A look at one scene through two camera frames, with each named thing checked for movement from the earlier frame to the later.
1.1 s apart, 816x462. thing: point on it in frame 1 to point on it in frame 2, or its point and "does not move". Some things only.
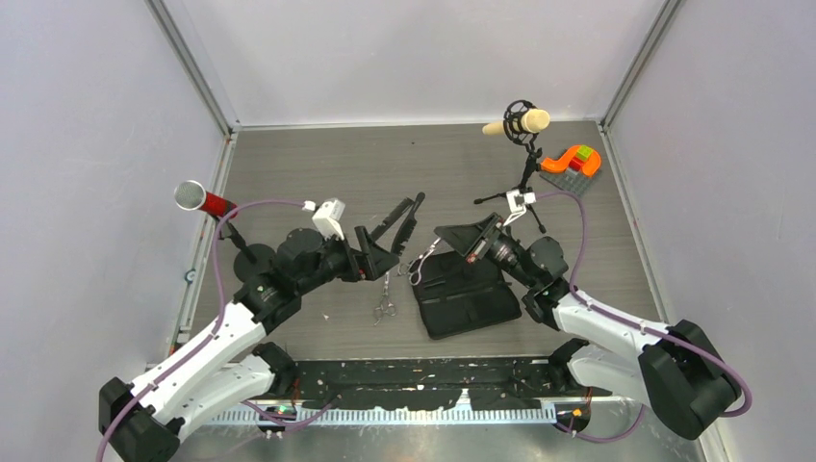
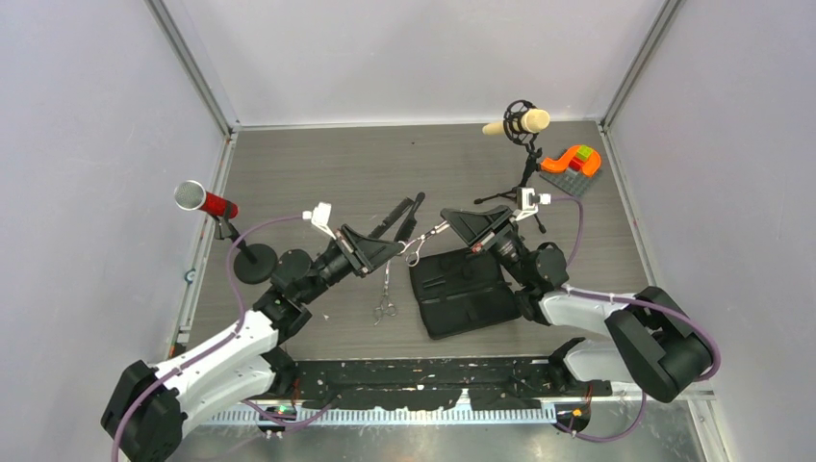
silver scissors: [385, 305] does not move
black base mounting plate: [437, 384] does not move
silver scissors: [414, 267] to [413, 258]
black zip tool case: [459, 296] does not move
